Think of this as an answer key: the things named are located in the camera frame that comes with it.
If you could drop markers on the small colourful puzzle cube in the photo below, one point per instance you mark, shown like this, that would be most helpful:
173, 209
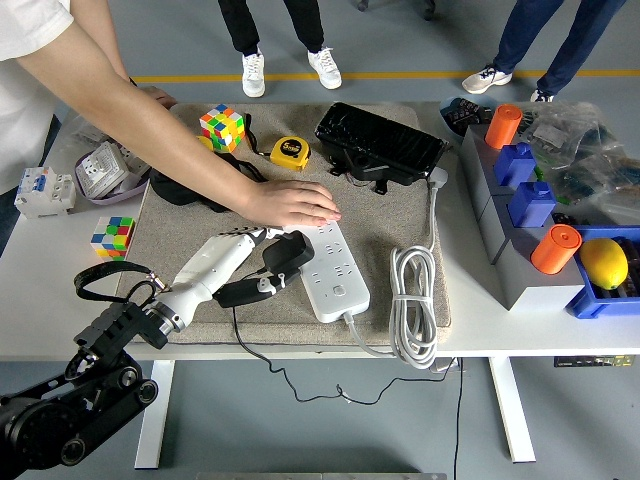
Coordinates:
112, 237

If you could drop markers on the grey-brown mat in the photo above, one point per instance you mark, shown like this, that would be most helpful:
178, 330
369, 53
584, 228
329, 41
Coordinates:
380, 225

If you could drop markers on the person's left hand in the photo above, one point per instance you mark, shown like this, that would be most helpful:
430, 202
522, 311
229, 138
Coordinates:
160, 97

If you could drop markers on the yellow lemon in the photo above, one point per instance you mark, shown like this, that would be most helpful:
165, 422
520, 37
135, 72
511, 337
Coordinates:
602, 262

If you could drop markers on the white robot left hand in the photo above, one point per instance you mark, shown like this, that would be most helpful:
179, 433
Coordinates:
210, 265

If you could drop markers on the black plastic-wrapped device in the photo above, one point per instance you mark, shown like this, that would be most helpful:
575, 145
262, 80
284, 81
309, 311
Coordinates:
375, 140

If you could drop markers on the white power strip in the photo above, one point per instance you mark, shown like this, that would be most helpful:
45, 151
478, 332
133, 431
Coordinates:
340, 280

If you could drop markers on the person's right hand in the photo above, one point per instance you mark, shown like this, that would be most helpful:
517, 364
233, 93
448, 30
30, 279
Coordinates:
295, 205

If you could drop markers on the yellow tape measure round label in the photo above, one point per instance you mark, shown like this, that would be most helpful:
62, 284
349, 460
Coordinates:
290, 150

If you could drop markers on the grey box stand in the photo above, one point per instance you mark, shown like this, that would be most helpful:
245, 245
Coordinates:
530, 292

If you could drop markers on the green plastic piece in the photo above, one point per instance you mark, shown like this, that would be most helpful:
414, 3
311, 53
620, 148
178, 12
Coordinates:
538, 173
563, 200

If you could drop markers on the blue bowl of parts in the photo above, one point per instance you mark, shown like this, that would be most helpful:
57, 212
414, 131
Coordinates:
462, 115

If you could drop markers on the white table leg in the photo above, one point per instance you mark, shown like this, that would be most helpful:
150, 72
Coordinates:
152, 415
512, 415

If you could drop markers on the black cloth pouch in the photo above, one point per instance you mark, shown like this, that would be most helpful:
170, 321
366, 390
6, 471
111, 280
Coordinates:
175, 190

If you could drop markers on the pile of clear parts bags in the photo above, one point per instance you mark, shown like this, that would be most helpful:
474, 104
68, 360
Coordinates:
590, 150

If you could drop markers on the dark chair base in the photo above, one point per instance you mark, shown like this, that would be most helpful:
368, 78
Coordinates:
430, 7
362, 4

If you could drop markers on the orange cylinder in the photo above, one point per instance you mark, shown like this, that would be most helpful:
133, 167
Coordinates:
502, 127
555, 250

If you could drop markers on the white circuit breaker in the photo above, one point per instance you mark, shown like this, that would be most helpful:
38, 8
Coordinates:
40, 195

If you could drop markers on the grey wristband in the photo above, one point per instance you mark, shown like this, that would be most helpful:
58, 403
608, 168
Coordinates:
132, 82

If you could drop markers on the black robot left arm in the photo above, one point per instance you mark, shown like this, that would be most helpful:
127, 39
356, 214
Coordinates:
45, 425

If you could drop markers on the lavender bowl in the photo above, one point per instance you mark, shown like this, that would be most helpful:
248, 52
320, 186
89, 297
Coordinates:
115, 200

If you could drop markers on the black table control panel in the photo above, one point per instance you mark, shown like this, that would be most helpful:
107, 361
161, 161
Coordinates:
590, 361

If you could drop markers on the person's left forearm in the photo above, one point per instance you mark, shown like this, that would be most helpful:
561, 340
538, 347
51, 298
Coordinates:
100, 35

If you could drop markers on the large colourful puzzle cube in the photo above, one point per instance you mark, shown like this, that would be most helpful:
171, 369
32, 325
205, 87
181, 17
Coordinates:
222, 127

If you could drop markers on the person's right forearm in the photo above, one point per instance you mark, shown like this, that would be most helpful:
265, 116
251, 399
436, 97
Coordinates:
200, 155

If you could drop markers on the person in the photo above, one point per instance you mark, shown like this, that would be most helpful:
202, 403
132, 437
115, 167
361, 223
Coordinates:
240, 25
525, 30
20, 125

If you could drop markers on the blue plastic bin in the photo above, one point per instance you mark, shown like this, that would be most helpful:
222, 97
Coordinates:
582, 305

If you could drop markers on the blue plastic block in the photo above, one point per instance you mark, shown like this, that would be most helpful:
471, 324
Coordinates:
515, 167
532, 205

